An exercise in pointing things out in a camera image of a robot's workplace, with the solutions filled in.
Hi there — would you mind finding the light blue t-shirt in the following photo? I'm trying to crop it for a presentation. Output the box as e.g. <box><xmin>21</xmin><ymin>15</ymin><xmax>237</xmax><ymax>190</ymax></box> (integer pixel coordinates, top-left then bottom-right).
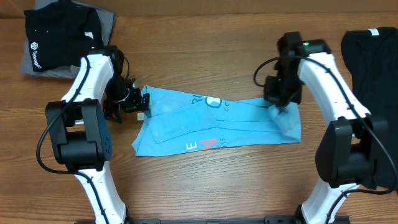
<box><xmin>132</xmin><ymin>86</ymin><xmax>301</xmax><ymax>157</ymax></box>

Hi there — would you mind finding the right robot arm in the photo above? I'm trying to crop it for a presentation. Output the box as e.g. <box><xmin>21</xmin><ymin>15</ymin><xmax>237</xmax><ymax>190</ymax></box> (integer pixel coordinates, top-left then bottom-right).
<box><xmin>264</xmin><ymin>32</ymin><xmax>397</xmax><ymax>224</ymax></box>

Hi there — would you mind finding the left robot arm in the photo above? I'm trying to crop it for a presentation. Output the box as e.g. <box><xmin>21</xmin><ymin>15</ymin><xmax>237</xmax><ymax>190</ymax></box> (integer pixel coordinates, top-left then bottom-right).
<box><xmin>36</xmin><ymin>45</ymin><xmax>150</xmax><ymax>223</ymax></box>

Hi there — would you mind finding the grey folded shirt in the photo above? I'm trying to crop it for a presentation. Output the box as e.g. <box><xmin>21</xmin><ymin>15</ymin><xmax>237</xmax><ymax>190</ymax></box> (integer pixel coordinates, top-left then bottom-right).
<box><xmin>20</xmin><ymin>1</ymin><xmax>116</xmax><ymax>79</ymax></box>

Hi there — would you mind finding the black t-shirt on right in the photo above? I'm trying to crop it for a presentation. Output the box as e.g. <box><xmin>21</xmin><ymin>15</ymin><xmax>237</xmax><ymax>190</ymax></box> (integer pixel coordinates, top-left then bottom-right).
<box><xmin>340</xmin><ymin>26</ymin><xmax>398</xmax><ymax>190</ymax></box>

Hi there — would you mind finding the black folded shirt with logo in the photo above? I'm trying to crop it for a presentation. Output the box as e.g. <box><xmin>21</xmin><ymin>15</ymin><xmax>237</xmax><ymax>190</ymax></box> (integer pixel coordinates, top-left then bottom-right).
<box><xmin>24</xmin><ymin>1</ymin><xmax>103</xmax><ymax>72</ymax></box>

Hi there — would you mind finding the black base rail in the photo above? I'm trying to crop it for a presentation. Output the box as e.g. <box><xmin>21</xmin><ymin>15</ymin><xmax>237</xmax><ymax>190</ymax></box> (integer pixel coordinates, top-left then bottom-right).
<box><xmin>74</xmin><ymin>215</ymin><xmax>352</xmax><ymax>224</ymax></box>

